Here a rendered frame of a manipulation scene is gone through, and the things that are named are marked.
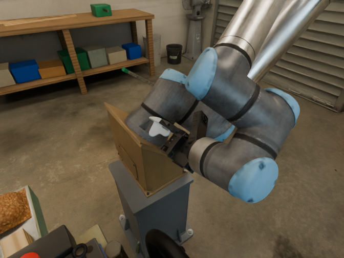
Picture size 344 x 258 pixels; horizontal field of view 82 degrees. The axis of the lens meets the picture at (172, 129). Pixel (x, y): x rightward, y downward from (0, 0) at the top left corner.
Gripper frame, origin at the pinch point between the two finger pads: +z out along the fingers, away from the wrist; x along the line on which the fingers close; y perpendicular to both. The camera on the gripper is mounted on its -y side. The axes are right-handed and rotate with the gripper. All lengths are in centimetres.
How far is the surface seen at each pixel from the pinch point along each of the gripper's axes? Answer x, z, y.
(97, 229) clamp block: -13.6, -24.2, 25.5
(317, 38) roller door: 123, 63, -213
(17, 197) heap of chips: -22.0, -5.1, 34.4
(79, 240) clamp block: -15.0, -24.3, 27.9
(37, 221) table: -17.3, -10.7, 34.7
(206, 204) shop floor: 89, 36, 10
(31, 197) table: -19.4, -4.2, 33.8
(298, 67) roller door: 151, 83, -197
